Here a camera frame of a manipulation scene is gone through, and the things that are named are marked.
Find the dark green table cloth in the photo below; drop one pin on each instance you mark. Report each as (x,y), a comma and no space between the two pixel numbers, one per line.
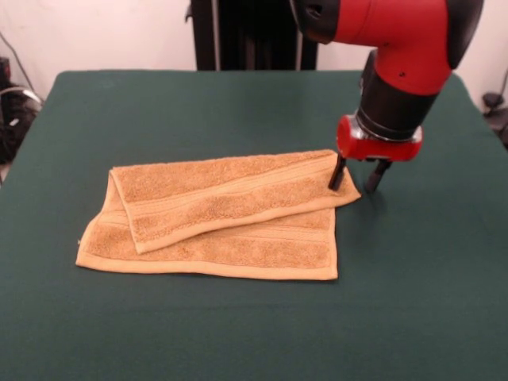
(278,325)

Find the black stand base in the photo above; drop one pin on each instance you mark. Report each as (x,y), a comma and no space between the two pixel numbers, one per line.
(14,123)
(498,119)

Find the orange terry towel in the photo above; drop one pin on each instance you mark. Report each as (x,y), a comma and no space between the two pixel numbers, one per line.
(238,206)

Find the small black red device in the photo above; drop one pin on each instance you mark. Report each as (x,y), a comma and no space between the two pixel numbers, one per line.
(4,69)

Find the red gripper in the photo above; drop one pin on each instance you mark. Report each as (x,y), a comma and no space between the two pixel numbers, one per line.
(377,151)

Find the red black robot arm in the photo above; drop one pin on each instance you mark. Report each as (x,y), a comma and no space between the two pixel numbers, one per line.
(397,39)

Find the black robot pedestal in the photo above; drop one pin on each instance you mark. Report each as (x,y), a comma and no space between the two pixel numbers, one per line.
(206,39)

